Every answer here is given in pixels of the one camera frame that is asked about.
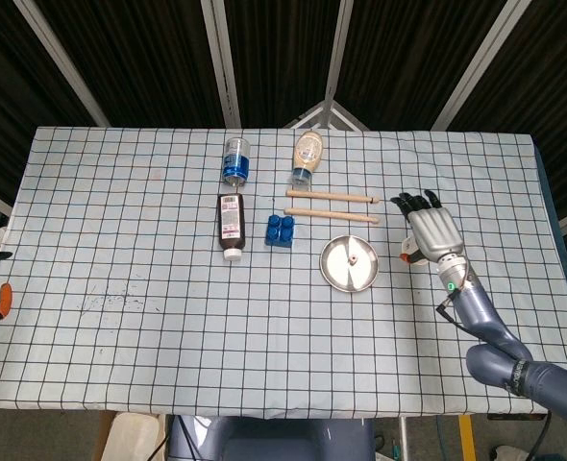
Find wooden stick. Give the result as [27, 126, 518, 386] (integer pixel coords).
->
[285, 189, 380, 206]
[283, 206, 381, 226]

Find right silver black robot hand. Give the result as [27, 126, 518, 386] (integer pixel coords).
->
[389, 189, 465, 265]

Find round metal plate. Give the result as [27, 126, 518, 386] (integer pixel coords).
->
[319, 234, 380, 293]

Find light blue checkered tablecloth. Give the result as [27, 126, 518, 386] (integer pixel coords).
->
[0, 126, 567, 417]

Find beige squeeze sauce bottle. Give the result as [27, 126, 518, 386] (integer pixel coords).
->
[290, 129, 326, 188]

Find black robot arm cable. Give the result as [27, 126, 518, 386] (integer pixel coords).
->
[435, 296, 520, 361]

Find white paper cup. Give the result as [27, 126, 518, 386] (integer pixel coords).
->
[401, 233, 431, 266]

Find beige plastic container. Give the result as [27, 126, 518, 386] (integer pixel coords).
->
[101, 412, 167, 461]

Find grey-blue robot torso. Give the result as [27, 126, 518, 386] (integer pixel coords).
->
[167, 415, 376, 461]

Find brown bottle white cap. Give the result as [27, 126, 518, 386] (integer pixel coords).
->
[216, 193, 245, 263]

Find yellow post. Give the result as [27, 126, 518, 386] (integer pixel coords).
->
[457, 415, 475, 461]

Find white triangular frame brace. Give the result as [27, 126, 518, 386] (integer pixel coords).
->
[283, 99, 372, 132]

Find clear bottle blue label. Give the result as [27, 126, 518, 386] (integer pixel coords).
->
[221, 136, 252, 187]

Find blue toy building brick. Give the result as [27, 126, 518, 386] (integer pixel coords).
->
[264, 214, 297, 250]

